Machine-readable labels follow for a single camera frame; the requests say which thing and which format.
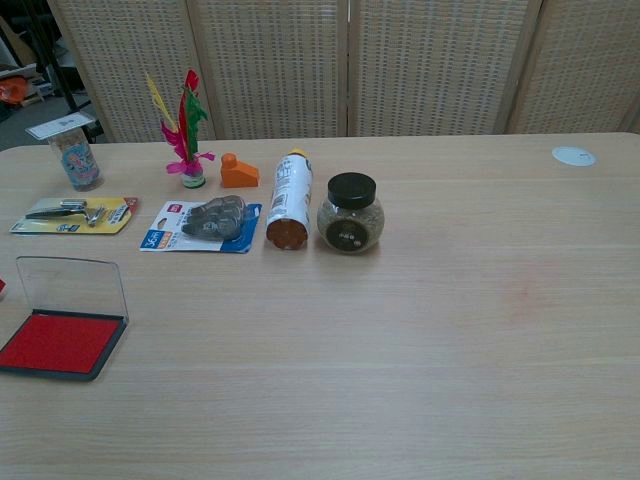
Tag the red ink pad clear lid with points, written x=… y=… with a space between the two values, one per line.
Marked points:
x=57 y=345

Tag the glass jar black lid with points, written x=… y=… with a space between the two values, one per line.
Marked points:
x=350 y=220

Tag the white bottle orange cap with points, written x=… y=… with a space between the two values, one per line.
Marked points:
x=290 y=195

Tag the orange plastic block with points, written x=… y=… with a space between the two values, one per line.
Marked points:
x=240 y=175

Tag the blue correction tape pack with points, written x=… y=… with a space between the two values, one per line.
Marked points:
x=210 y=225

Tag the colourful feather shuttlecock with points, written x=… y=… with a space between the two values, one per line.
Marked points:
x=189 y=150

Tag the woven wooden folding screen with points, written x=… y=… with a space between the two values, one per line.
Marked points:
x=400 y=65

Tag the yellow razor blister pack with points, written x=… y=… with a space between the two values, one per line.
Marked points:
x=75 y=215

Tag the clear canister with white card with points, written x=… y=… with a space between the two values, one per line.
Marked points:
x=80 y=165

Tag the white round table grommet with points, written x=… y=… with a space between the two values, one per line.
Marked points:
x=574 y=156

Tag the black tripod stand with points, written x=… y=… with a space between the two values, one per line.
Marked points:
x=70 y=95

